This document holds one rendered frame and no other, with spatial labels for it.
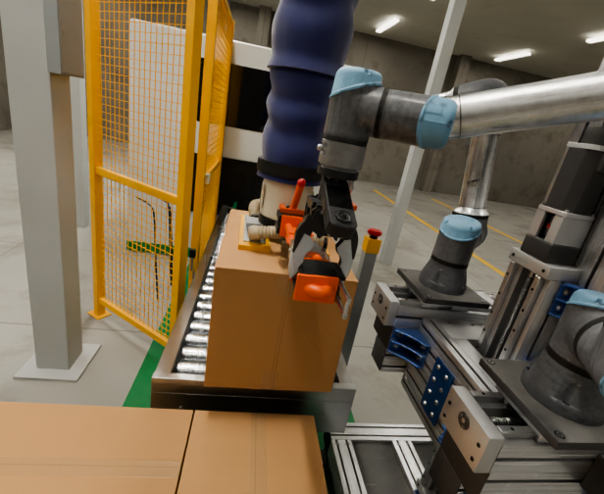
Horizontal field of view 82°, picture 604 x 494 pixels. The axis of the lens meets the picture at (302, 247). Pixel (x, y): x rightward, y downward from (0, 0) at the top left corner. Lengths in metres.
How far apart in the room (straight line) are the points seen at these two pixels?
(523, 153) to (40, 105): 13.34
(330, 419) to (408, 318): 0.50
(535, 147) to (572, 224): 13.21
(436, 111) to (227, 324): 0.76
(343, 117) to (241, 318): 0.65
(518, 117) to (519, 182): 13.46
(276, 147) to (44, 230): 1.25
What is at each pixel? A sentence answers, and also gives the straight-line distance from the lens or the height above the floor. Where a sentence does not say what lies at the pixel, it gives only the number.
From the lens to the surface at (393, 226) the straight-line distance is 4.26.
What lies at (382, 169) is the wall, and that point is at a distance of 11.65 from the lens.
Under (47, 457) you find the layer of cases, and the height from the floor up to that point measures 0.54.
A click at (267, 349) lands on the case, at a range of 1.08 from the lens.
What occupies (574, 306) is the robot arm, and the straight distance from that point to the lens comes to 0.84.
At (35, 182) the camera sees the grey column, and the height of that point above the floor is 1.02.
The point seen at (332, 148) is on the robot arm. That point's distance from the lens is 0.58.
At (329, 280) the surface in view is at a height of 1.22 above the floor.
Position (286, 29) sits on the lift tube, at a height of 1.69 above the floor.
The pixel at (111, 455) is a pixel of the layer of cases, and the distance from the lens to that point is 1.21.
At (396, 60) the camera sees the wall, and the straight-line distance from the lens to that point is 11.64.
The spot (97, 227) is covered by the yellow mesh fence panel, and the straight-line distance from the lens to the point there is 2.50.
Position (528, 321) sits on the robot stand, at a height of 1.10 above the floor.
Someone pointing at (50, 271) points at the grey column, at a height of 0.59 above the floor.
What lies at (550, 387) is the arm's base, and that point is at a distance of 0.87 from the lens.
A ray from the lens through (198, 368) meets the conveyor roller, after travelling 1.43.
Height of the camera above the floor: 1.47
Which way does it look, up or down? 20 degrees down
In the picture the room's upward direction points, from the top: 11 degrees clockwise
